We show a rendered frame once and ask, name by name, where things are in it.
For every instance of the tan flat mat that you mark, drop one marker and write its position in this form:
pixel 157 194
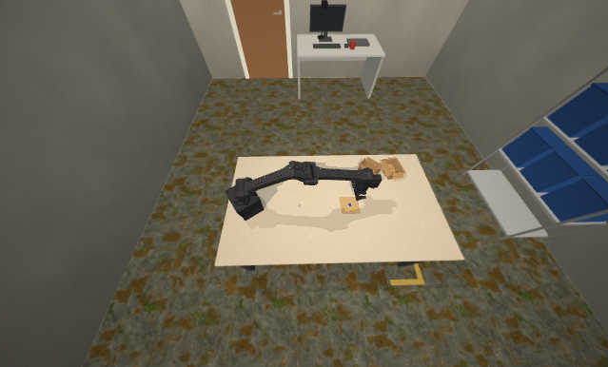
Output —
pixel 346 209

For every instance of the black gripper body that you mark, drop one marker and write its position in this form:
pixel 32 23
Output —
pixel 358 190

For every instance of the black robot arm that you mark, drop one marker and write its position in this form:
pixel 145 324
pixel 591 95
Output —
pixel 308 173

